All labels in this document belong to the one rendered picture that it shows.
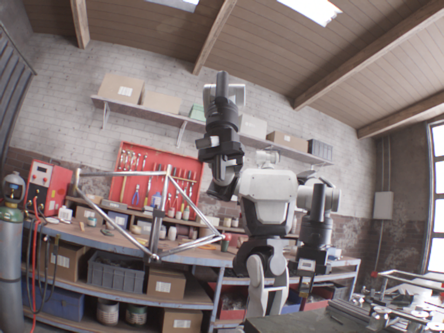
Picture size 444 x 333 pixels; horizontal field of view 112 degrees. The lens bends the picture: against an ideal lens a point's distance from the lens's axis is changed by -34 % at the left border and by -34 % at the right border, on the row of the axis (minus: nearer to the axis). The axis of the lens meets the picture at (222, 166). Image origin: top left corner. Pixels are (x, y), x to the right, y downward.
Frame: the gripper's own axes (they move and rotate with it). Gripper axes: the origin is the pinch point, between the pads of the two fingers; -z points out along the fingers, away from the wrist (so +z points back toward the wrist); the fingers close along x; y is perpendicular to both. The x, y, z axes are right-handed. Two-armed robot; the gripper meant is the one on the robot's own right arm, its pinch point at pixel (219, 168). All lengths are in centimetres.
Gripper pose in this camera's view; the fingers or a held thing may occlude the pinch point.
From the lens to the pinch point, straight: 55.3
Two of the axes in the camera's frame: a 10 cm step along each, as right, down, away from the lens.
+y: 4.4, 3.6, 8.2
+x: 9.0, -1.4, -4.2
